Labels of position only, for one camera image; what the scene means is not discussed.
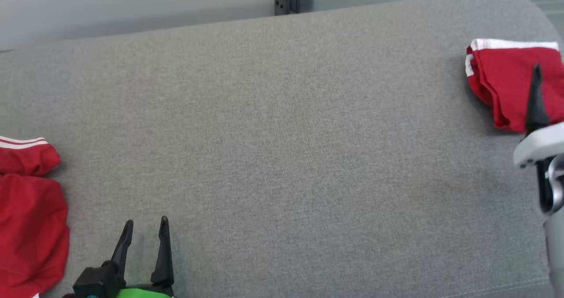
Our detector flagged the red basketball jersey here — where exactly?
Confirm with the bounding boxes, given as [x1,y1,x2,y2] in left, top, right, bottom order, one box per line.
[0,136,71,298]

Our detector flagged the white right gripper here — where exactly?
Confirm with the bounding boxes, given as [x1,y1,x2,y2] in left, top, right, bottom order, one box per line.
[513,63,564,169]

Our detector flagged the red shorts with white stripe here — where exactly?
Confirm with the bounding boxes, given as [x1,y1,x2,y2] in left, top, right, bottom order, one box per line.
[465,38,564,134]

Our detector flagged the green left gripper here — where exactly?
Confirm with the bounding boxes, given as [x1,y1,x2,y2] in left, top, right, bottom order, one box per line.
[110,216,175,298]

